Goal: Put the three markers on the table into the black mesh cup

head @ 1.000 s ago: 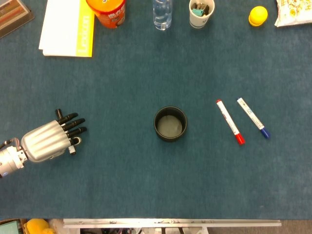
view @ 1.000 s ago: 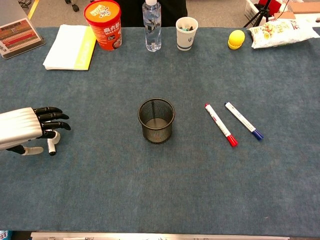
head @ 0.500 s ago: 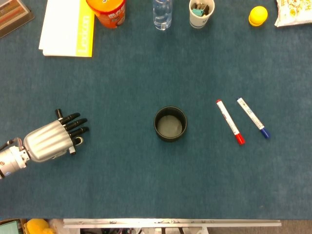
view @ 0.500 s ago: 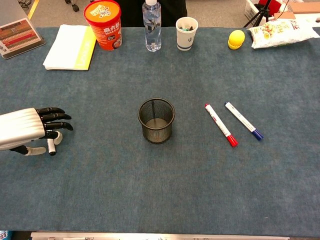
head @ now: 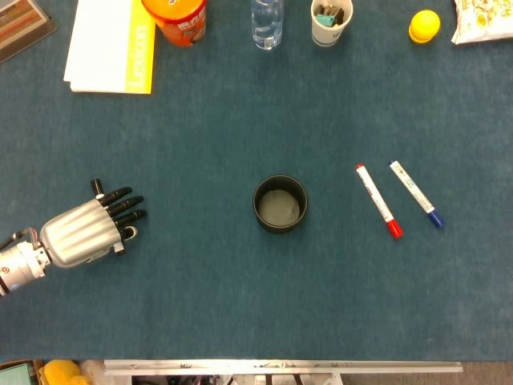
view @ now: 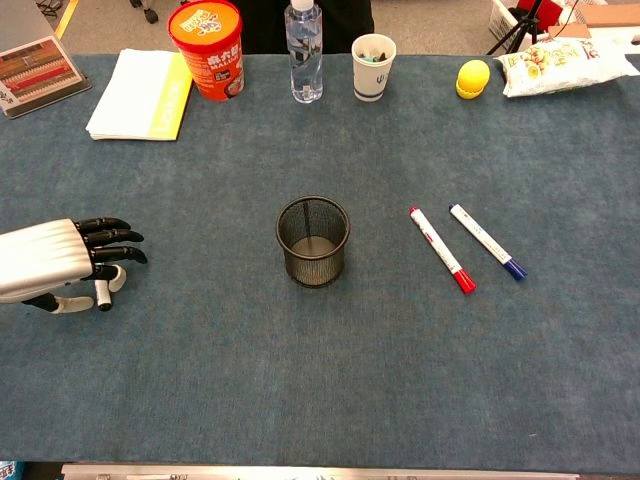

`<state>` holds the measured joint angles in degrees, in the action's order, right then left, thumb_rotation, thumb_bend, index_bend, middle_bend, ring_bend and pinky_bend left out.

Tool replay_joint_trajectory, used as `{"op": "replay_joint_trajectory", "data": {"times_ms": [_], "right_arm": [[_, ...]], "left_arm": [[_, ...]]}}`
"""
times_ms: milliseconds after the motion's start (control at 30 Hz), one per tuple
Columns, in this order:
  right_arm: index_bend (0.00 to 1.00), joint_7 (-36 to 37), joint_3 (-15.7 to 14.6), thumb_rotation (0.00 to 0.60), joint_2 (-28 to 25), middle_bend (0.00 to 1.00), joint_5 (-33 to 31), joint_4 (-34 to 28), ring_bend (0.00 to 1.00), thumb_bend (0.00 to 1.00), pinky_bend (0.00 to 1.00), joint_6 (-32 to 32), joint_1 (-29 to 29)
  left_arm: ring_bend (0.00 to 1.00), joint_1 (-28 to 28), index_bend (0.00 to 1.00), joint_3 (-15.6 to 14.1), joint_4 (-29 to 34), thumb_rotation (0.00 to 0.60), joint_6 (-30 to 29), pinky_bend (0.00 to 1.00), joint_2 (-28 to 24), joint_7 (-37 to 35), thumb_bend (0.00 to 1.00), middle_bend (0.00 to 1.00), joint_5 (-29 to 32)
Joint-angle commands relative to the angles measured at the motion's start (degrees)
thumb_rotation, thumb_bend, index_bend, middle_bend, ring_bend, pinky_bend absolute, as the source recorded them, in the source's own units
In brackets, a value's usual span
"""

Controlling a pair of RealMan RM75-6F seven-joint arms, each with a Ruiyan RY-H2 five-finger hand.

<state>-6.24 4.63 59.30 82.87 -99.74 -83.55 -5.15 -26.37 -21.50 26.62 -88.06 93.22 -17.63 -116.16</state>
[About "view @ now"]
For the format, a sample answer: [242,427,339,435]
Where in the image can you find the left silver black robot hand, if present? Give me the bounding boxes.
[0,216,149,315]

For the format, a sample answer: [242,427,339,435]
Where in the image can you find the black capped white marker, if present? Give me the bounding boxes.
[94,279,114,313]

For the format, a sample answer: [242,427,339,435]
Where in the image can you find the red capped white marker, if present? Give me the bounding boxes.
[408,206,478,295]

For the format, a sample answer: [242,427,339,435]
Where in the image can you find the blue capped white marker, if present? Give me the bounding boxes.
[447,202,529,282]

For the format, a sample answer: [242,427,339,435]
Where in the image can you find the black mesh pen cup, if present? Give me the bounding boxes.
[275,195,352,289]

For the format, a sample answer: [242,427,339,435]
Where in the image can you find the framed patterned picture card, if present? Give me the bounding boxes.
[0,34,94,120]

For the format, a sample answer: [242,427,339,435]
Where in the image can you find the white and yellow notebook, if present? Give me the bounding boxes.
[85,48,194,143]

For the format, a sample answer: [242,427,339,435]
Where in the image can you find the orange instant noodle cup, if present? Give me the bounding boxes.
[166,0,246,103]

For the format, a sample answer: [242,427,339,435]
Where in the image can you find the black chair caster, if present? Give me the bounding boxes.
[128,0,160,25]

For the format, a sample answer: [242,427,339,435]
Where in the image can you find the blue-grey felt table cloth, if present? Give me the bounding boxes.
[0,53,640,475]

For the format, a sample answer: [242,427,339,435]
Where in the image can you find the clear plastic water bottle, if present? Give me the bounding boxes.
[283,0,324,105]

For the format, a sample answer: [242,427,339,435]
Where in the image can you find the white paper cup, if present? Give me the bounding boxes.
[350,33,398,103]

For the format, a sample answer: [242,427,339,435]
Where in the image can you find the binder clips in cup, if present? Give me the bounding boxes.
[358,43,391,65]

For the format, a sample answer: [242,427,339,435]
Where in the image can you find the yellow egg-shaped container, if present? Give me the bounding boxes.
[454,59,492,101]

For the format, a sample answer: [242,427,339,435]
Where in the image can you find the white plastic crate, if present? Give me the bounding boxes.
[488,0,521,41]

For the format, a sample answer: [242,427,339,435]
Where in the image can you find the black tripod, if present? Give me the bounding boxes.
[486,0,551,56]

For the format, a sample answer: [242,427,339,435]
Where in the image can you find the white snack bag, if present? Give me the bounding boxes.
[493,35,640,99]

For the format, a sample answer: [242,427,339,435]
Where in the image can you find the red box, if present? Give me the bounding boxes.
[515,0,564,34]

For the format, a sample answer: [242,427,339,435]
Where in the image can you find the brown cardboard box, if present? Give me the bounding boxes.
[547,3,640,40]

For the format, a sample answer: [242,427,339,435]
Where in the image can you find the aluminium profile rail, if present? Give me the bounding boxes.
[59,462,581,480]

